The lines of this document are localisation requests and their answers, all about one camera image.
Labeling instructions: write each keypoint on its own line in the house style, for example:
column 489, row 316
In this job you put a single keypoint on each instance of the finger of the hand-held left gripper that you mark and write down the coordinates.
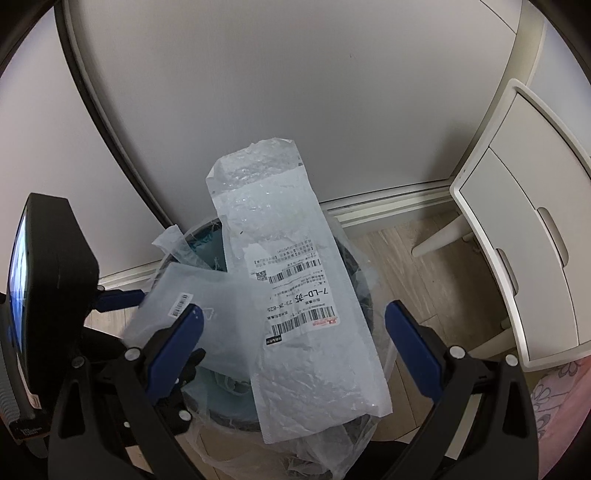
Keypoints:
column 120, row 300
column 191, row 364

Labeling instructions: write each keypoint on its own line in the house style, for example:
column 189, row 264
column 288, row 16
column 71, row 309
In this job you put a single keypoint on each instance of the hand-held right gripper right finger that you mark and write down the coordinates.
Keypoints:
column 415, row 355

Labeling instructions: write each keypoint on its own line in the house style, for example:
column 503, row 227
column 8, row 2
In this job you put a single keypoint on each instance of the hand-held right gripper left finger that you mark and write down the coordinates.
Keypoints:
column 178, row 350

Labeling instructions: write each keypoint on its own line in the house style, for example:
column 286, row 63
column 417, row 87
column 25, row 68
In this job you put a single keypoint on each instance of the round blue-grey trash bin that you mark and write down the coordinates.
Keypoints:
column 217, row 397

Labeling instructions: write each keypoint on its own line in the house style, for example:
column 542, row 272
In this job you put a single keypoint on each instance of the frosted plastic bag barcode sticker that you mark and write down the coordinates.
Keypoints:
column 217, row 300

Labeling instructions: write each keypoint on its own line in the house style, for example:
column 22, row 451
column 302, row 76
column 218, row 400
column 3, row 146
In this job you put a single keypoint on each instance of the trash bin with plastic liner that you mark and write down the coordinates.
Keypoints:
column 318, row 457

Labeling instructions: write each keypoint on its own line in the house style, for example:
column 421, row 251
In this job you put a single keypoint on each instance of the bubble mailer with shipping label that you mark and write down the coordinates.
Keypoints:
column 295, row 221

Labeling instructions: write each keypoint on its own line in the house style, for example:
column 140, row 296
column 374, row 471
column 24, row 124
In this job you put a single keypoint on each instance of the white baseboard trim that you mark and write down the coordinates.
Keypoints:
column 392, row 205

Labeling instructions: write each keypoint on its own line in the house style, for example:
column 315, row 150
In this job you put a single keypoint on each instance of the pink floral blanket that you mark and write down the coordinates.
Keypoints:
column 563, row 392

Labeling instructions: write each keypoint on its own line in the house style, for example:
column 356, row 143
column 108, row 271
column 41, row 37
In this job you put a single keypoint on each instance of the white nightstand with drawers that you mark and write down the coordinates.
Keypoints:
column 531, row 230

